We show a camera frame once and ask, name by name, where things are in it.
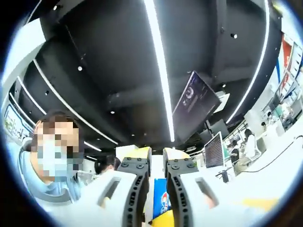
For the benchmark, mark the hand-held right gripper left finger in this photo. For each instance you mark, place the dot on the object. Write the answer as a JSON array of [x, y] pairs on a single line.
[[132, 189]]

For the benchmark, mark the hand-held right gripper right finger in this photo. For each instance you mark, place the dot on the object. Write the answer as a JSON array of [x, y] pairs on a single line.
[[184, 189]]

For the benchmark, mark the silver laptop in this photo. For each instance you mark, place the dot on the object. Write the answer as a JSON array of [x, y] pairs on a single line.
[[214, 150]]

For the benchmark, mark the dark hanging monitor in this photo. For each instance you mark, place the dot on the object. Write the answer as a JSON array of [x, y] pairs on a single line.
[[196, 106]]

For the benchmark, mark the white ceiling air conditioner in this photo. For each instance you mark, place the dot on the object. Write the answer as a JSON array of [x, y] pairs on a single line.
[[223, 101]]

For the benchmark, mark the person in light blue shirt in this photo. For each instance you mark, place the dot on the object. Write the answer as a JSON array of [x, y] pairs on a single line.
[[27, 170]]

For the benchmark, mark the grey shelf rack with bins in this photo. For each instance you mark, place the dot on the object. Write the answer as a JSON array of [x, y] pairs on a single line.
[[291, 71]]

